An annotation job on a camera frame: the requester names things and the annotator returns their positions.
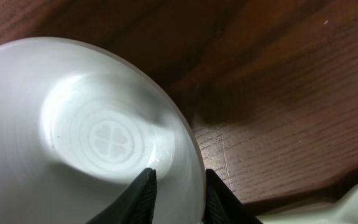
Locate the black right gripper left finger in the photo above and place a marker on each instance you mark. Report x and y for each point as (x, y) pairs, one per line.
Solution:
(135, 204)

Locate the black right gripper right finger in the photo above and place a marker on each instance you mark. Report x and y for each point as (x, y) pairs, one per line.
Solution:
(222, 206)

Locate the white plastic bowl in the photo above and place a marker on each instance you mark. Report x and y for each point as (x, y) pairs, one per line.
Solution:
(77, 125)

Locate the pale green spoon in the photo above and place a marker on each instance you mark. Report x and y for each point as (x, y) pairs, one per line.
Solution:
(345, 211)

